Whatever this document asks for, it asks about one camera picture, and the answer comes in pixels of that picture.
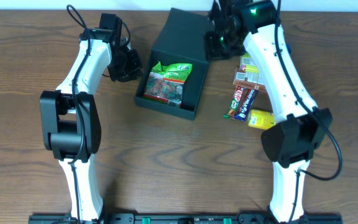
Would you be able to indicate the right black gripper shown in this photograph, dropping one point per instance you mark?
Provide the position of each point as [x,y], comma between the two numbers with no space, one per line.
[215,45]

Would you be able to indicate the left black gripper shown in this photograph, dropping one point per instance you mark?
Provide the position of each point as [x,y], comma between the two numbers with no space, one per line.
[129,66]

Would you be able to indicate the green snack bag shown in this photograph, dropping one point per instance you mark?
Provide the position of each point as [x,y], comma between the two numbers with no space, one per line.
[166,82]

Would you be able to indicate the black cardboard box with lid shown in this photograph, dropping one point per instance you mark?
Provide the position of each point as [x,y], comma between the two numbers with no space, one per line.
[180,41]

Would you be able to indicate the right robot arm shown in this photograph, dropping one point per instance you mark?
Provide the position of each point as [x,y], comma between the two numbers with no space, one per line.
[300,126]

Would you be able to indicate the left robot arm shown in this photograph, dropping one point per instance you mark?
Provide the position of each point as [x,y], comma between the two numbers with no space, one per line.
[71,128]

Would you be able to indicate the blue Oreo pack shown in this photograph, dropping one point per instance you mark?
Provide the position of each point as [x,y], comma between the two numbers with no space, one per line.
[288,48]

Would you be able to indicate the yellow green snack box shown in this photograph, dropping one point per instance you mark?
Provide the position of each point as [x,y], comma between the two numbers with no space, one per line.
[247,64]

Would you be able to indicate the red KitKat bar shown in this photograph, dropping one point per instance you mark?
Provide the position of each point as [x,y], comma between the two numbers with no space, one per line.
[237,95]

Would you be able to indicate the brown chocolate box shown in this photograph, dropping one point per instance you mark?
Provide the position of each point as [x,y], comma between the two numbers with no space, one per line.
[248,79]

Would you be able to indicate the blue Dairy Milk bar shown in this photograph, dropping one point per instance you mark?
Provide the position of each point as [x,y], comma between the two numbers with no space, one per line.
[247,103]

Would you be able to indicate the yellow plastic bottle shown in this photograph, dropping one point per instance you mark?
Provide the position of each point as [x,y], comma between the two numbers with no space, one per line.
[260,119]

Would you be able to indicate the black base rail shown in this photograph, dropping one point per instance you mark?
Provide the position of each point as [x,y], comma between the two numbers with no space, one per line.
[242,218]

